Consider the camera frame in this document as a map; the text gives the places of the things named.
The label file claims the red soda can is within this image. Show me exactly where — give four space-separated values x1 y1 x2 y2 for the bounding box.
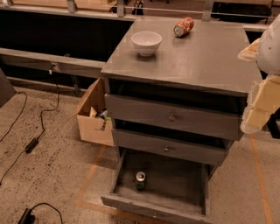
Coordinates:
173 17 194 37

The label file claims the black adapter bottom left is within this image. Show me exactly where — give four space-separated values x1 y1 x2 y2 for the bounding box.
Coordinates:
17 202 64 224

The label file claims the dark item in box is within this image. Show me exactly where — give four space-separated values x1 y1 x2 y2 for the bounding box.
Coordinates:
95 108 108 131

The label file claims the grey bottom drawer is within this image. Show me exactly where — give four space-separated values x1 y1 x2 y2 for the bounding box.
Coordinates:
101 149 214 224

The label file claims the grey drawer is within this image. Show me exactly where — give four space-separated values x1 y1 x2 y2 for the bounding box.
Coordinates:
101 149 214 224
105 94 242 140
112 129 229 165

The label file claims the cardboard box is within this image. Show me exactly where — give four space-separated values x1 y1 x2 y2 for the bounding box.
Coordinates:
70 78 114 146

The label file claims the green soda can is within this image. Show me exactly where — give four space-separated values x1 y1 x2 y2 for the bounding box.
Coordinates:
135 171 147 190

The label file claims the grey drawer cabinet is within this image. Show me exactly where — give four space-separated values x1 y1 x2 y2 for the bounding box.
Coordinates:
102 17 261 172

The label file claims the black power adapter with cable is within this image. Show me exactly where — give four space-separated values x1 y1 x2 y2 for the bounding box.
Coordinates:
0 80 60 185

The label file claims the grey middle drawer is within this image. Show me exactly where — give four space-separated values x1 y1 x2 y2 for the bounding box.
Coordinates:
112 129 229 165

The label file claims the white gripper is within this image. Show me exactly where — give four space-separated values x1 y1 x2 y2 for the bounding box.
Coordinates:
238 14 280 134

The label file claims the grey top drawer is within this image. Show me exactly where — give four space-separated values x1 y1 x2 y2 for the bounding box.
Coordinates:
105 94 242 140

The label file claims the white ceramic bowl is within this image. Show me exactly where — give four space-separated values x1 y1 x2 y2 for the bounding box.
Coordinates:
131 31 162 57

